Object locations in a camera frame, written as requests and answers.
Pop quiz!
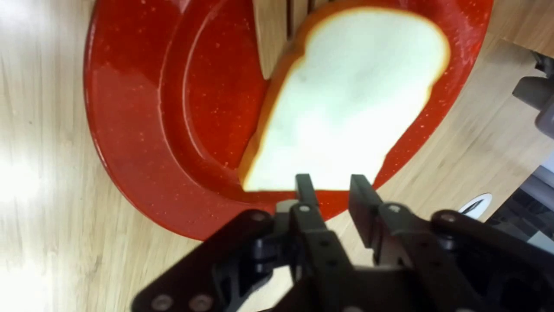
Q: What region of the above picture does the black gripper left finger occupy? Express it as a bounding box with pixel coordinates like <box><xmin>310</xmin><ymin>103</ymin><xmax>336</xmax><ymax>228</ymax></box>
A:
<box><xmin>130</xmin><ymin>172</ymin><xmax>353</xmax><ymax>312</ymax></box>

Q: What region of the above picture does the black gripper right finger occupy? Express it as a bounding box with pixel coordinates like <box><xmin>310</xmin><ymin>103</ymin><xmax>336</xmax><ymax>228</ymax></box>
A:
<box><xmin>348</xmin><ymin>174</ymin><xmax>554</xmax><ymax>312</ymax></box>

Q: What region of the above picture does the toasted bread slice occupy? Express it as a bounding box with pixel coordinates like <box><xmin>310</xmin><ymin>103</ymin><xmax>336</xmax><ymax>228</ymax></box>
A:
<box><xmin>237</xmin><ymin>0</ymin><xmax>453</xmax><ymax>195</ymax></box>

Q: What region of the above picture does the glass toaster oven door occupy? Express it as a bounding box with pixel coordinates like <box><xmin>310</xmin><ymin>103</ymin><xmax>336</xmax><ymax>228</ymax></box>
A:
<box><xmin>510</xmin><ymin>51</ymin><xmax>554</xmax><ymax>141</ymax></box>

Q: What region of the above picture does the red plate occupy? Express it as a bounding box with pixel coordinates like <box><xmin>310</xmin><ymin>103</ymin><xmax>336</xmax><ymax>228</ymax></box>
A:
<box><xmin>81</xmin><ymin>0</ymin><xmax>495</xmax><ymax>243</ymax></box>

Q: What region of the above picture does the white table cable grommet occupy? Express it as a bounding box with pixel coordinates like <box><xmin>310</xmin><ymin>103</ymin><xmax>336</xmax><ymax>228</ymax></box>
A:
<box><xmin>460</xmin><ymin>193</ymin><xmax>495</xmax><ymax>221</ymax></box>

